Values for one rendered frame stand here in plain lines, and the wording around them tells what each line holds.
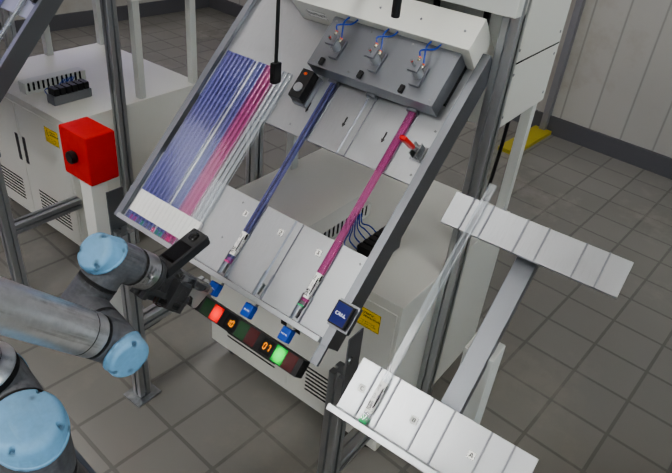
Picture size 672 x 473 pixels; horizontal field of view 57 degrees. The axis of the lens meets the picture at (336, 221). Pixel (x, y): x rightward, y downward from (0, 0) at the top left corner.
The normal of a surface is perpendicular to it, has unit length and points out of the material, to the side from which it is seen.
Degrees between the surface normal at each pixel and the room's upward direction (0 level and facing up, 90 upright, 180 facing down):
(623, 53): 90
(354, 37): 45
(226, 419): 0
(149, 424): 0
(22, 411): 8
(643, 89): 90
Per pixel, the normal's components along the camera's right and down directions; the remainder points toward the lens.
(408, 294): 0.09, -0.84
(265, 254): -0.36, -0.32
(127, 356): 0.69, 0.44
